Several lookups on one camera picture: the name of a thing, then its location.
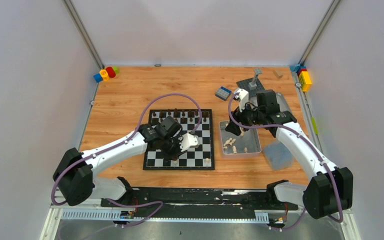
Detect small wooden block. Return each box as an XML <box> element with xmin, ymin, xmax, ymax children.
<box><xmin>273</xmin><ymin>69</ymin><xmax>284</xmax><ymax>79</ymax></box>

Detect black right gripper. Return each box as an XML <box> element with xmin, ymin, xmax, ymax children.
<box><xmin>225</xmin><ymin>98</ymin><xmax>265</xmax><ymax>136</ymax></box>

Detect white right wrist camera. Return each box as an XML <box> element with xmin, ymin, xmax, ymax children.
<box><xmin>233</xmin><ymin>88</ymin><xmax>249</xmax><ymax>112</ymax></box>

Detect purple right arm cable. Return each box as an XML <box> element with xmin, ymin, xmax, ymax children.
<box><xmin>227</xmin><ymin>92</ymin><xmax>345</xmax><ymax>232</ymax></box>

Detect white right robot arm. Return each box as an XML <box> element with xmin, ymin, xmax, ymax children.
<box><xmin>225</xmin><ymin>88</ymin><xmax>354</xmax><ymax>223</ymax></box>

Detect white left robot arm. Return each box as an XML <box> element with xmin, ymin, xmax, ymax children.
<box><xmin>51</xmin><ymin>116</ymin><xmax>197</xmax><ymax>207</ymax></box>

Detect black white chessboard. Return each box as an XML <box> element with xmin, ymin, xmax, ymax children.
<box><xmin>143</xmin><ymin>108</ymin><xmax>215</xmax><ymax>170</ymax></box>

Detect coloured toy brick stack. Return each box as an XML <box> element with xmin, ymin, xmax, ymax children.
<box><xmin>289</xmin><ymin>64</ymin><xmax>313</xmax><ymax>92</ymax></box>

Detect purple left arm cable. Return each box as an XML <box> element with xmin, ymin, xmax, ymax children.
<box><xmin>50</xmin><ymin>93</ymin><xmax>203</xmax><ymax>228</ymax></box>

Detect coloured toy cylinders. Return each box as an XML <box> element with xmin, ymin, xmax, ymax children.
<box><xmin>93</xmin><ymin>66</ymin><xmax>120</xmax><ymax>83</ymax></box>

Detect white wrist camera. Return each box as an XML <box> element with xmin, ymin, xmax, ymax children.
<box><xmin>179</xmin><ymin>132</ymin><xmax>201</xmax><ymax>152</ymax></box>
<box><xmin>233</xmin><ymin>88</ymin><xmax>249</xmax><ymax>112</ymax></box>

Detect blue plastic bag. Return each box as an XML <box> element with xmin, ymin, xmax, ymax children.
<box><xmin>262</xmin><ymin>139</ymin><xmax>294</xmax><ymax>171</ymax></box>

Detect blue grey toy brick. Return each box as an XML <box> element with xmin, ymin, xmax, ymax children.
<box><xmin>215</xmin><ymin>86</ymin><xmax>232</xmax><ymax>101</ymax></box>

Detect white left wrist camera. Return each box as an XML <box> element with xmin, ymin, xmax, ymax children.
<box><xmin>179</xmin><ymin>132</ymin><xmax>201</xmax><ymax>152</ymax></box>

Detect grey brick baseplate with post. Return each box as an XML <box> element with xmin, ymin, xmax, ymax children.
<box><xmin>236</xmin><ymin>68</ymin><xmax>265</xmax><ymax>99</ymax></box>

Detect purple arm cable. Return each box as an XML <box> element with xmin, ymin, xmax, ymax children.
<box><xmin>227</xmin><ymin>92</ymin><xmax>345</xmax><ymax>232</ymax></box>
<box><xmin>50</xmin><ymin>93</ymin><xmax>203</xmax><ymax>228</ymax></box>

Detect metal tin box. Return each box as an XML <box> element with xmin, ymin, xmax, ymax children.
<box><xmin>218</xmin><ymin>120</ymin><xmax>262</xmax><ymax>159</ymax></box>

